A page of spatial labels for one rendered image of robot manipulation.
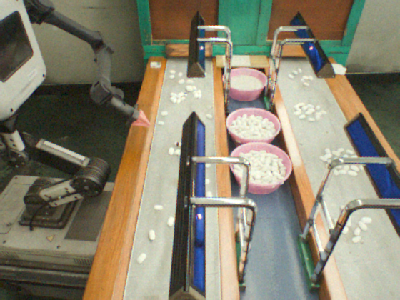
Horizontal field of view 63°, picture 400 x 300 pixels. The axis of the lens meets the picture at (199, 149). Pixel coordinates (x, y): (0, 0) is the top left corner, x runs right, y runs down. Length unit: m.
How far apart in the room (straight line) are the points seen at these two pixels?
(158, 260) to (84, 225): 0.58
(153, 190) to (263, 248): 0.49
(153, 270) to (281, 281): 0.44
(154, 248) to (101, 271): 0.19
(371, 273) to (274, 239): 0.33
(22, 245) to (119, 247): 0.62
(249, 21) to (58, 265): 1.72
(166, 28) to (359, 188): 1.46
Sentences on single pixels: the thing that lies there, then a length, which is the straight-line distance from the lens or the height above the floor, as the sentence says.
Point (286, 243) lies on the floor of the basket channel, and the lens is 1.31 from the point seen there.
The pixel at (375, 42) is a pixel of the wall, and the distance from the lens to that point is 3.70.
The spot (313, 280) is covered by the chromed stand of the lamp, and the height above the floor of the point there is 0.73.
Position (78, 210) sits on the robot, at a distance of 1.72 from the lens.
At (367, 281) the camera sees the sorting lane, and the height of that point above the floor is 0.74.
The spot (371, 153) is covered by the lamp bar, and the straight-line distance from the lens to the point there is 1.12.
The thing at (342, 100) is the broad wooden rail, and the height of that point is 0.76.
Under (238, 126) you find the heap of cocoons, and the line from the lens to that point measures 1.67.
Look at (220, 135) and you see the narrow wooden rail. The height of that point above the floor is 0.76.
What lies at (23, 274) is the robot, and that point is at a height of 0.31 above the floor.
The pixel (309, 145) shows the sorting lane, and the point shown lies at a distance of 1.63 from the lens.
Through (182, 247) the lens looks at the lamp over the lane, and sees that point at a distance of 0.77.
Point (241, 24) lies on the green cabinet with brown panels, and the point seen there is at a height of 0.97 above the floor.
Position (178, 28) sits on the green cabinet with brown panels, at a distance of 2.22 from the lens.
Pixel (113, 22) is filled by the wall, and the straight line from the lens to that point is 3.13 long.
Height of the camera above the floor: 1.75
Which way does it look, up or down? 42 degrees down
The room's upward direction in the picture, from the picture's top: straight up
